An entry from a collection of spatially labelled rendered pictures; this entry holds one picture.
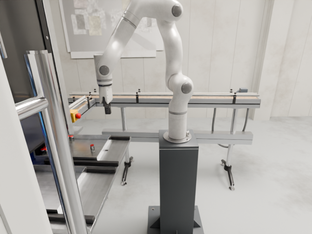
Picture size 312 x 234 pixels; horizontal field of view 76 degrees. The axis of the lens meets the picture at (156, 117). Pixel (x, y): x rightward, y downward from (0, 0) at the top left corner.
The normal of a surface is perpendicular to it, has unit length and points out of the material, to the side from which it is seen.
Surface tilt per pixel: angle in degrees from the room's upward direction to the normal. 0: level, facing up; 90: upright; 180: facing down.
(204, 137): 90
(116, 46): 53
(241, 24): 90
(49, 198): 0
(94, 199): 0
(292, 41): 90
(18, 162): 90
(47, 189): 0
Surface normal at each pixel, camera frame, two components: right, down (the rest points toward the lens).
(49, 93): 0.68, 0.26
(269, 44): 0.00, 0.37
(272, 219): -0.02, -0.93
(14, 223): 0.98, 0.04
